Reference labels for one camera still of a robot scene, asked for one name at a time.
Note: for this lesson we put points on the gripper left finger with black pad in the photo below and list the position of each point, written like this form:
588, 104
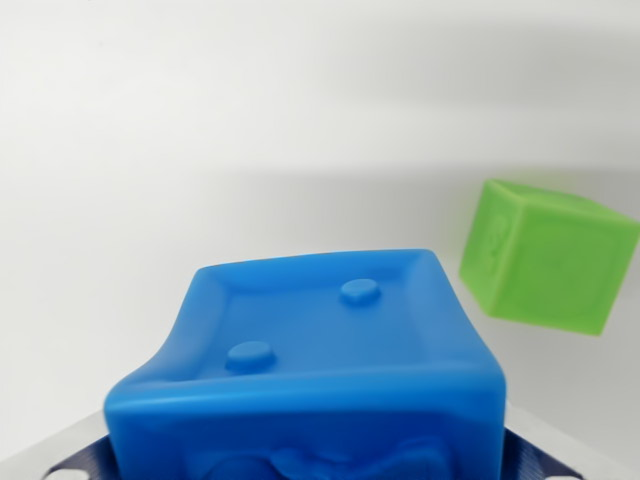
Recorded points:
70, 455

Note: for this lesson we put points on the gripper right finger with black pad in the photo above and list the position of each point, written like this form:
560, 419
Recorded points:
540, 450

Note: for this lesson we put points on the blue soft toy cube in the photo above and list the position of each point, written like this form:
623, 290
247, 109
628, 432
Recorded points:
320, 380

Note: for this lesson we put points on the green soft toy cube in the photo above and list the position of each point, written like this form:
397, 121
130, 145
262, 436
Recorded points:
545, 260

